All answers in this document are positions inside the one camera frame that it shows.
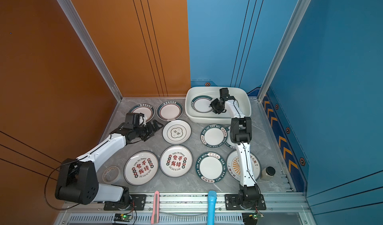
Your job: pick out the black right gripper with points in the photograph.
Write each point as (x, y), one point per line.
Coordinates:
(213, 105)

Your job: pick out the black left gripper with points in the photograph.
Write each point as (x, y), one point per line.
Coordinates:
(156, 128)

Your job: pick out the green red rim plate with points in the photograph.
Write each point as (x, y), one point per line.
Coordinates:
(201, 104)
(170, 110)
(146, 109)

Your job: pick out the white plate green flower outline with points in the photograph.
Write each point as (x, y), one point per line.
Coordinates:
(177, 132)

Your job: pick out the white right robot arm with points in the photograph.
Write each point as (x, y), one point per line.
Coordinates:
(240, 135)

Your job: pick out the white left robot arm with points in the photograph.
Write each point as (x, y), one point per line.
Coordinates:
(77, 180)

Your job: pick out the white plastic bin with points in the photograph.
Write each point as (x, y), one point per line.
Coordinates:
(213, 91)

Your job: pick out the green lettered rim plate upper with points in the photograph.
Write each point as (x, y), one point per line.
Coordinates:
(214, 136)

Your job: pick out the green lettered rim plate upper-right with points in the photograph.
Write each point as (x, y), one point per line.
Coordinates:
(228, 142)

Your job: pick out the white plate red characters right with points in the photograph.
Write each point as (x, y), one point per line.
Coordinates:
(176, 161)

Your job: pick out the white plate red characters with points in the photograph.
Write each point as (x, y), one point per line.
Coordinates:
(176, 161)
(141, 168)

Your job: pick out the white plate red characters left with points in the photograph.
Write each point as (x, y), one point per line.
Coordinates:
(141, 168)

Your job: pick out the clear tape roll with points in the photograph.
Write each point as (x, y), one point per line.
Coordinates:
(111, 175)

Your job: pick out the green lettered rim plate lower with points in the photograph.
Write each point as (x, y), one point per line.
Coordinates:
(210, 167)

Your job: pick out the orange sunburst plate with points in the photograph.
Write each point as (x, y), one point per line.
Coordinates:
(234, 168)

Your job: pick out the small jar black lid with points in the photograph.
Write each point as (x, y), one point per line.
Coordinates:
(267, 173)

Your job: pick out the pink utility knife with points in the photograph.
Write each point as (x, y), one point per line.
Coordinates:
(155, 209)

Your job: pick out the green circuit board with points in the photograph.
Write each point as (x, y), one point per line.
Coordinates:
(123, 219)

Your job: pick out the right small circuit board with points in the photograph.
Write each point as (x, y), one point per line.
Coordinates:
(257, 215)

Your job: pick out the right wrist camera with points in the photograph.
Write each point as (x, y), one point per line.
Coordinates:
(224, 93)

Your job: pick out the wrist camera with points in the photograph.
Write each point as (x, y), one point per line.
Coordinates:
(224, 93)
(134, 119)

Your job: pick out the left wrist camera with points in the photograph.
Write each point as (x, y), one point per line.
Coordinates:
(134, 119)

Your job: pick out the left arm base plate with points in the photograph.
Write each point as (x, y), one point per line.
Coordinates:
(136, 202)

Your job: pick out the blue handle tool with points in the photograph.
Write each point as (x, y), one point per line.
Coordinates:
(211, 198)

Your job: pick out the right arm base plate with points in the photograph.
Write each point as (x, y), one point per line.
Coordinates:
(232, 202)

